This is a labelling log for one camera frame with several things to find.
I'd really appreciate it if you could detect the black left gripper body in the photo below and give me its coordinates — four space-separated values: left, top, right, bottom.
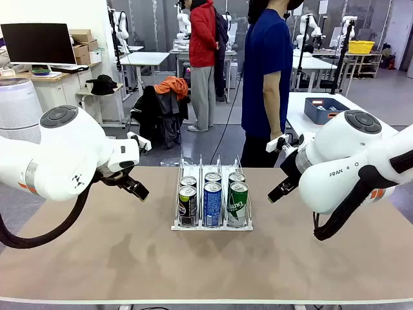
95 161 139 191

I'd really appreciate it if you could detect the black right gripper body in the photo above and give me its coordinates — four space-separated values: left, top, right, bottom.
279 150 306 191

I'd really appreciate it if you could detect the blue bin with orange handles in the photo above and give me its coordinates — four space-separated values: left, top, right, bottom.
304 97 351 125

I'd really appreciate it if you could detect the person's right forearm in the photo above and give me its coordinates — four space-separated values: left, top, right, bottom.
263 72 290 134

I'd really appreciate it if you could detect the clear white can dispenser rack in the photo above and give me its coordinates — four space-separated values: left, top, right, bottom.
170 154 255 232

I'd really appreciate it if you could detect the white side table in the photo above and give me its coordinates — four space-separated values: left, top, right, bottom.
285 92 401 140

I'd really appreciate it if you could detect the chair with black jacket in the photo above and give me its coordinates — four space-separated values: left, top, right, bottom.
130 85 191 150

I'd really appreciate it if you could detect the small white rolling table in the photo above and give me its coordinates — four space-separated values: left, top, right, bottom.
76 83 126 129

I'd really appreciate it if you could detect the person in blue Warriors shirt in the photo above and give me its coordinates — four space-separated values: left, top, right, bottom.
240 0 306 168

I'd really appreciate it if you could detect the wooden desk with white cabinet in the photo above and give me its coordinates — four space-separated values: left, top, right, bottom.
0 63 101 130

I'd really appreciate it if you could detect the white background work table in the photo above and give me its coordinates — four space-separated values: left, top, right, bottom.
119 51 171 95
292 54 339 93

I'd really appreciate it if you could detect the white cylindrical air purifier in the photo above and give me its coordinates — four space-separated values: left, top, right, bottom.
0 77 43 145

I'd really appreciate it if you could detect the black tripod pole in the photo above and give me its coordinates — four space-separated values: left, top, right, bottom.
329 17 356 96

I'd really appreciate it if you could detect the wooden shelf rack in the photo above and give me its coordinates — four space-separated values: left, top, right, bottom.
347 52 384 79

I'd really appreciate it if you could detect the person in dark jacket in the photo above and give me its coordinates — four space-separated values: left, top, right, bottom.
214 11 230 101

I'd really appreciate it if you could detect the yellow plastic basket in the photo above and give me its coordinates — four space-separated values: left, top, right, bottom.
348 40 376 54

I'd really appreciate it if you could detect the person in red jacket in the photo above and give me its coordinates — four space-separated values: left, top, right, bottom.
188 0 218 132

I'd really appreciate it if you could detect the black computer monitor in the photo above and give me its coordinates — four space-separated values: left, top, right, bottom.
0 23 77 65

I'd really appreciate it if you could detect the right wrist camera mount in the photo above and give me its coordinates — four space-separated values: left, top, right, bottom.
266 134 299 154

